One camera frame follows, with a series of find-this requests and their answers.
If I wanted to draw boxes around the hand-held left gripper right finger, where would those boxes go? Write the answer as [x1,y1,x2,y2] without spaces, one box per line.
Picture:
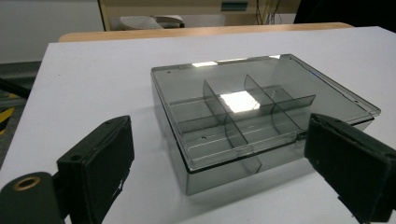
[304,113,396,224]

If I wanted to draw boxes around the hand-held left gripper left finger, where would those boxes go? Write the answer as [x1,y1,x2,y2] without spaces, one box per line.
[56,115,135,224]

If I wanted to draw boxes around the clear grey compartment box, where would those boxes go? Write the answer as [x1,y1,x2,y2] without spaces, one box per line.
[150,53,382,196]

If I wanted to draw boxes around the yellow black floor tape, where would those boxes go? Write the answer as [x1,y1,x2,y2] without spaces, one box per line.
[0,92,21,135]

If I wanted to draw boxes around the black metal stand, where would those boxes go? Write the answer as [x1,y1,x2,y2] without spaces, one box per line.
[0,77,33,100]

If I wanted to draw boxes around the white cabinet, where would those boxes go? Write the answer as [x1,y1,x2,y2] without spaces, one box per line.
[0,0,106,64]

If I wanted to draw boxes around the grey chair base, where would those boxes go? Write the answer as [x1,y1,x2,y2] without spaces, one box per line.
[119,14,186,31]

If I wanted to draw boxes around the wooden table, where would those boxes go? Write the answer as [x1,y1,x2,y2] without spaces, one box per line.
[59,21,355,43]

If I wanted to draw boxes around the aluminium floor rail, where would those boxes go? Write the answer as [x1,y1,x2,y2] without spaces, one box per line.
[0,95,30,110]

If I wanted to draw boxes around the bundle of hanging cables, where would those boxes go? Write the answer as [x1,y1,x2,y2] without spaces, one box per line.
[255,0,282,25]

